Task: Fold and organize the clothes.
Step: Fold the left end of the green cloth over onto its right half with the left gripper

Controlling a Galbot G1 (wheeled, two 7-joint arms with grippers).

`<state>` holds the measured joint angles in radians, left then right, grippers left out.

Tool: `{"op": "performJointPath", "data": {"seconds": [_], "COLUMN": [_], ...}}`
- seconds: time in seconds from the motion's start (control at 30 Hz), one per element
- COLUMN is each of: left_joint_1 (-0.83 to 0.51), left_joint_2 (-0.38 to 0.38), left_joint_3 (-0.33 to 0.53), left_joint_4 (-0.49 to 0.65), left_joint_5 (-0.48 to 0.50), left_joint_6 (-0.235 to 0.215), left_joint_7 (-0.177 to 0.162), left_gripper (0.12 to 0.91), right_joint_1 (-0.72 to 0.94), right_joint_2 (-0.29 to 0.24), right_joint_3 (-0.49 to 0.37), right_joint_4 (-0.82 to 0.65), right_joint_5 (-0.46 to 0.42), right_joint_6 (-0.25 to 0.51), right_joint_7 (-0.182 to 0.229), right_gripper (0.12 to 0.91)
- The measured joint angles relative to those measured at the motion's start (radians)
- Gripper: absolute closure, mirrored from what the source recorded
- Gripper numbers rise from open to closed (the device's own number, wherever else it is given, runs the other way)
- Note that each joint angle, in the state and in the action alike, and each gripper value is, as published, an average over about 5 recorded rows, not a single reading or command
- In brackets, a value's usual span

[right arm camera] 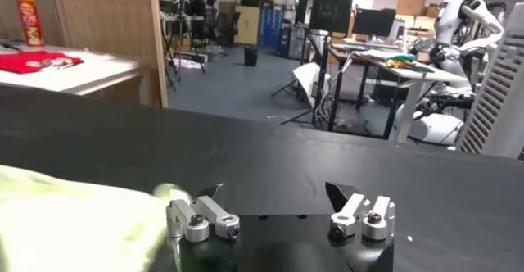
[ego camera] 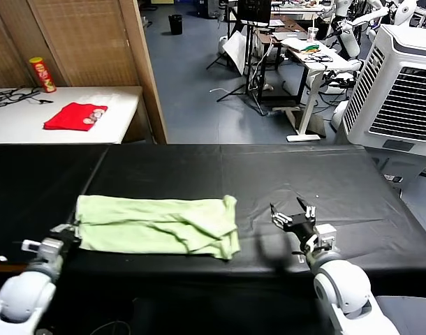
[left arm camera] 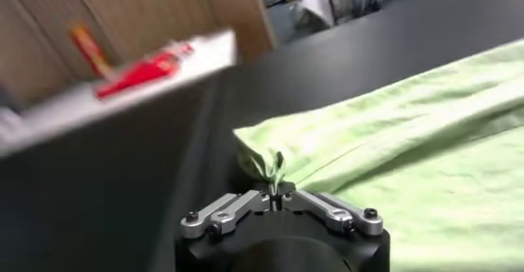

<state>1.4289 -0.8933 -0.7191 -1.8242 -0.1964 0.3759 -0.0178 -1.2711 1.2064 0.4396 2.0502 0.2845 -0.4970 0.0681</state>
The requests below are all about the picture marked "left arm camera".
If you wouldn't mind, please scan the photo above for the folded red shirt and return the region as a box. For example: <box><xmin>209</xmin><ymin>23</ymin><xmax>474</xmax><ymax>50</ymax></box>
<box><xmin>94</xmin><ymin>43</ymin><xmax>194</xmax><ymax>99</ymax></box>

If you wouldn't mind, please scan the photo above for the white reflector board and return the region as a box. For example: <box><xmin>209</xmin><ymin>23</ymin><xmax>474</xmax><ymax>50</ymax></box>
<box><xmin>293</xmin><ymin>0</ymin><xmax>335</xmax><ymax>33</ymax></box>

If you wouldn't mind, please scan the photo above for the wooden folding screen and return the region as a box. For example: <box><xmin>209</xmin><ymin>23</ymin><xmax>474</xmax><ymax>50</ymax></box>
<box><xmin>0</xmin><ymin>0</ymin><xmax>278</xmax><ymax>107</ymax></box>

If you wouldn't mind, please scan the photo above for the white side table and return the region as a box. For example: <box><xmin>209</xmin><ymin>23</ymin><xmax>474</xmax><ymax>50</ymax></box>
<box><xmin>0</xmin><ymin>29</ymin><xmax>238</xmax><ymax>158</ymax></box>

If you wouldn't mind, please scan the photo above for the red yellow chips can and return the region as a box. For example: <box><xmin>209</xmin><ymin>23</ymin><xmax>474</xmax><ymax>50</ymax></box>
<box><xmin>68</xmin><ymin>21</ymin><xmax>114</xmax><ymax>82</ymax></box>

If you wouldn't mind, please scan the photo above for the small black table cover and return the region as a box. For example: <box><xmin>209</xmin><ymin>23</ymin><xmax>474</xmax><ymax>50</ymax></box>
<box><xmin>0</xmin><ymin>79</ymin><xmax>220</xmax><ymax>272</ymax></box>

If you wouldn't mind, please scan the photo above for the light green t-shirt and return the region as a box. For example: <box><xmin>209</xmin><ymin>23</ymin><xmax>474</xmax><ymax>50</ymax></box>
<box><xmin>233</xmin><ymin>38</ymin><xmax>524</xmax><ymax>272</ymax></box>

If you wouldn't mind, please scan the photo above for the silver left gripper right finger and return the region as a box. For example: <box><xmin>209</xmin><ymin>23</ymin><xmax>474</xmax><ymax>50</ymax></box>
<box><xmin>278</xmin><ymin>183</ymin><xmax>385</xmax><ymax>237</ymax></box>

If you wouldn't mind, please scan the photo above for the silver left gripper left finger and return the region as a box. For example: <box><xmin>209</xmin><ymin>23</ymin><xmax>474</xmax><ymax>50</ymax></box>
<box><xmin>180</xmin><ymin>190</ymin><xmax>272</xmax><ymax>240</ymax></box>

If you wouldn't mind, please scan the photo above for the large black table cover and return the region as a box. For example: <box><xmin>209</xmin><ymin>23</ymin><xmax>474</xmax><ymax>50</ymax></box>
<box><xmin>155</xmin><ymin>0</ymin><xmax>524</xmax><ymax>272</ymax></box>

